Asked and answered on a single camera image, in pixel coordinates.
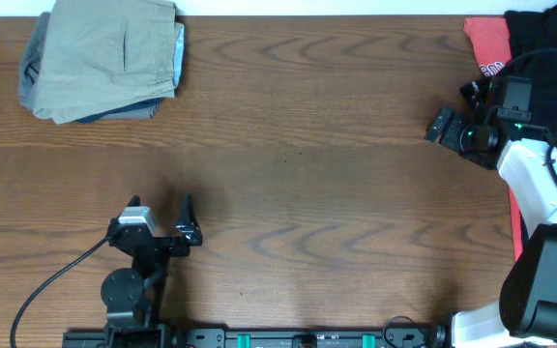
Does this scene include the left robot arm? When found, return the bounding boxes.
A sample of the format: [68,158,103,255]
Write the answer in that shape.
[101,194,203,347]

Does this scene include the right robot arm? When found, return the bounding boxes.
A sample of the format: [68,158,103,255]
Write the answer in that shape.
[425,108,557,347]

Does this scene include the folded navy blue shorts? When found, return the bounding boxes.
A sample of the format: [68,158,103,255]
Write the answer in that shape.
[77,98,163,124]

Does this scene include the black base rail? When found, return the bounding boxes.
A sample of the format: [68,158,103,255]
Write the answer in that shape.
[62,325,453,348]

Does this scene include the folded grey garment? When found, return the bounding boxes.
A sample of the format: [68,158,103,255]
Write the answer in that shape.
[18,12,160,121]

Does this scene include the red printed t-shirt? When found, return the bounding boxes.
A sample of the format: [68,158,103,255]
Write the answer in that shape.
[463,17,526,260]

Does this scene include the khaki green shorts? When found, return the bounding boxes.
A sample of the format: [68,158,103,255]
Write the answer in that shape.
[32,0,183,124]

